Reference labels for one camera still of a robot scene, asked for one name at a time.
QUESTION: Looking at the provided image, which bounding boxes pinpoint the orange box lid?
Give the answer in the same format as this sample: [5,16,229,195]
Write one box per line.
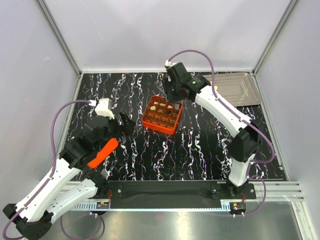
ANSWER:
[87,138,119,169]

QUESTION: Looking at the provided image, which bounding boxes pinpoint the orange chocolate box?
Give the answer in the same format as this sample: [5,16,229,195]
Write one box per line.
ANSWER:
[141,95,183,135]

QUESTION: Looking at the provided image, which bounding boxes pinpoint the metal tongs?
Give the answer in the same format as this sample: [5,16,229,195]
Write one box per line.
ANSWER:
[156,85,170,103]

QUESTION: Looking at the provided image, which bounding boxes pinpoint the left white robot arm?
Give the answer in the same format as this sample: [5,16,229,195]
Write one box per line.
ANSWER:
[2,112,136,240]

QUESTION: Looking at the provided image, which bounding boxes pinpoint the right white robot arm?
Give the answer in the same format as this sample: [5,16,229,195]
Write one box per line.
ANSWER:
[162,75,262,199]

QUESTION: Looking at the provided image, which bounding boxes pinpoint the silver metal tray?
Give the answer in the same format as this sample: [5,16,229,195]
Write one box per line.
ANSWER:
[214,72,262,107]

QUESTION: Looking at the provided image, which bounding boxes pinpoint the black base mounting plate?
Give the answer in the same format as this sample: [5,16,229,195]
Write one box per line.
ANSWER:
[107,180,257,200]

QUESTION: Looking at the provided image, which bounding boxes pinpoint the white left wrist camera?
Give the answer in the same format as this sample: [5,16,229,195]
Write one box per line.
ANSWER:
[94,98,115,119]

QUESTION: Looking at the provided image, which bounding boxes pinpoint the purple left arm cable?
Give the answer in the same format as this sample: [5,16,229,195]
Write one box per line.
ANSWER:
[1,99,97,238]

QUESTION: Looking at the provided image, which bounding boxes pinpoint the aluminium frame rail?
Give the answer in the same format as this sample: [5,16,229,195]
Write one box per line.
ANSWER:
[35,0,82,76]

